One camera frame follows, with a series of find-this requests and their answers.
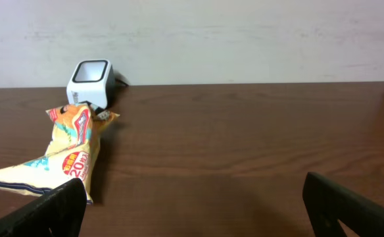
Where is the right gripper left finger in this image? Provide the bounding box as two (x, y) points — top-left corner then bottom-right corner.
(0, 178), (87, 236)

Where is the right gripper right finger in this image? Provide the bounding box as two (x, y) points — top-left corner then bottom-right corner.
(302, 172), (384, 236)

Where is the yellow snack bag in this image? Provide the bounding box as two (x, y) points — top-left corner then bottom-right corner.
(0, 102), (119, 204)

